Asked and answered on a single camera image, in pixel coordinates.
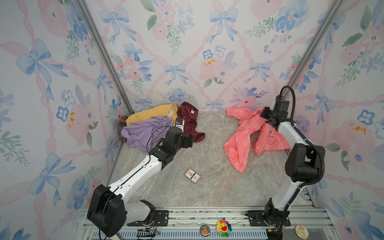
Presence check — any pink patterned cloth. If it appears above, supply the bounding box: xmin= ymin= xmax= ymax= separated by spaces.
xmin=223 ymin=107 xmax=290 ymax=173

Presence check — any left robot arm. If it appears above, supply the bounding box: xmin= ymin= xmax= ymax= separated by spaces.
xmin=87 ymin=126 xmax=193 ymax=238

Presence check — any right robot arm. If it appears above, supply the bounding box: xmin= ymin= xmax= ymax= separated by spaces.
xmin=261 ymin=107 xmax=325 ymax=227

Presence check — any mustard yellow cloth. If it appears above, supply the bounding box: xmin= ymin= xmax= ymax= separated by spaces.
xmin=126 ymin=104 xmax=178 ymax=126

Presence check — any maroon cloth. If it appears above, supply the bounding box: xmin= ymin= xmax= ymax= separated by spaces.
xmin=177 ymin=102 xmax=206 ymax=143

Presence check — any lavender purple cloth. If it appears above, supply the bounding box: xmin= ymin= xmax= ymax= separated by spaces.
xmin=121 ymin=116 xmax=174 ymax=152

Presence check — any brown plaid cloth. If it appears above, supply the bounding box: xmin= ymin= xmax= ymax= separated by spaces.
xmin=118 ymin=116 xmax=127 ymax=143

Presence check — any small framed picture card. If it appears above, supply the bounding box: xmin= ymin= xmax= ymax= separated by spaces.
xmin=184 ymin=168 xmax=202 ymax=185

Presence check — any oval orange badge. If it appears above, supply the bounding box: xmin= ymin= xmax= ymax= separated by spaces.
xmin=200 ymin=224 xmax=211 ymax=237

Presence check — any rainbow smiling flower toy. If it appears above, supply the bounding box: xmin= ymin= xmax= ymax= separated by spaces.
xmin=216 ymin=219 xmax=232 ymax=238

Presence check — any round beige coaster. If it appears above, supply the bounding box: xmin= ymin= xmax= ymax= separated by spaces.
xmin=295 ymin=225 xmax=309 ymax=240

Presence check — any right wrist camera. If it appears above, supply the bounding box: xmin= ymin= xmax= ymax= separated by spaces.
xmin=270 ymin=96 xmax=290 ymax=113

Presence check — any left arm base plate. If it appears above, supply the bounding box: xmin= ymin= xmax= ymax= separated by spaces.
xmin=126 ymin=210 xmax=169 ymax=227

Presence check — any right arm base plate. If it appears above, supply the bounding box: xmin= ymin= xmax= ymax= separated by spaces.
xmin=245 ymin=211 xmax=283 ymax=228

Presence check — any aluminium rail frame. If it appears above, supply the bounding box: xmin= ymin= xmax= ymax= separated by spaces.
xmin=76 ymin=188 xmax=341 ymax=240

